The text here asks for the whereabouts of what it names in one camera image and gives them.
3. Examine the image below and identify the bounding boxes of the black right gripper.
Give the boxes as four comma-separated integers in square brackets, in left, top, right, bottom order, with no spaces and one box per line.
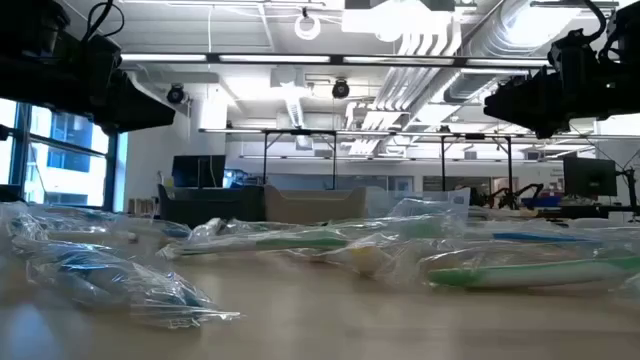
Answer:
[483,27,640,140]

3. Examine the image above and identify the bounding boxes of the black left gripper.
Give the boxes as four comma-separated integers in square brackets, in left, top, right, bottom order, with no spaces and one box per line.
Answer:
[0,34,177,134]

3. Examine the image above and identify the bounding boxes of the black computer monitor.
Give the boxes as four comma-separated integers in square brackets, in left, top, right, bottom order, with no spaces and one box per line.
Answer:
[563,156,618,198]
[171,154,227,189]

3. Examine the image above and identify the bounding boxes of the background black robot arms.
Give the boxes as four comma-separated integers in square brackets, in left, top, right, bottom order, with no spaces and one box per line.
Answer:
[478,182,545,210]

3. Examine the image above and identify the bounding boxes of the dark green plastic bin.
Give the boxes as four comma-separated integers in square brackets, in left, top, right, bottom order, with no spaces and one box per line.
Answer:
[157,183,266,229]

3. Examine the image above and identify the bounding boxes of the clear plastic bin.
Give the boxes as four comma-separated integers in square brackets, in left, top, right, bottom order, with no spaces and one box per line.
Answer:
[367,187,471,221]

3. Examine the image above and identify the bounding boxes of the long ceiling light bar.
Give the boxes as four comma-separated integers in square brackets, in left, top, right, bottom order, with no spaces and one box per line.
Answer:
[119,52,551,69]

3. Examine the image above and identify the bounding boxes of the beige plastic bin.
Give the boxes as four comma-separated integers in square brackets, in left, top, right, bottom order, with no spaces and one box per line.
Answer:
[263,185,370,225]

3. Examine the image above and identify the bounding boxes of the dark window frame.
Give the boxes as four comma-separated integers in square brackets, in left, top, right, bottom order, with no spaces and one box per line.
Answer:
[0,99,129,212]

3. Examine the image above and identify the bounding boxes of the round silver ventilation duct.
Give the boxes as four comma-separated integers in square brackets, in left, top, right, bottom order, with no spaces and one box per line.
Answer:
[442,0,551,104]

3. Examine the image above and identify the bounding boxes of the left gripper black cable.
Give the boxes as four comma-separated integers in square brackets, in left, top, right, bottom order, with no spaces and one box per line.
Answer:
[81,0,126,44]

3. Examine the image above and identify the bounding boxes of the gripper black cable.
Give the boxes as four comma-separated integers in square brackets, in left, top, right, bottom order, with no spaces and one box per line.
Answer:
[81,0,126,44]
[581,0,610,44]

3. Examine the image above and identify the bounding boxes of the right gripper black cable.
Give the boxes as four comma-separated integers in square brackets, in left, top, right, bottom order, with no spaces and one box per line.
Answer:
[581,0,610,44]

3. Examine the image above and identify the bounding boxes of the white ring light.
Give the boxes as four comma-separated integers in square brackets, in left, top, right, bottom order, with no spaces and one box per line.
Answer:
[293,13,322,42]

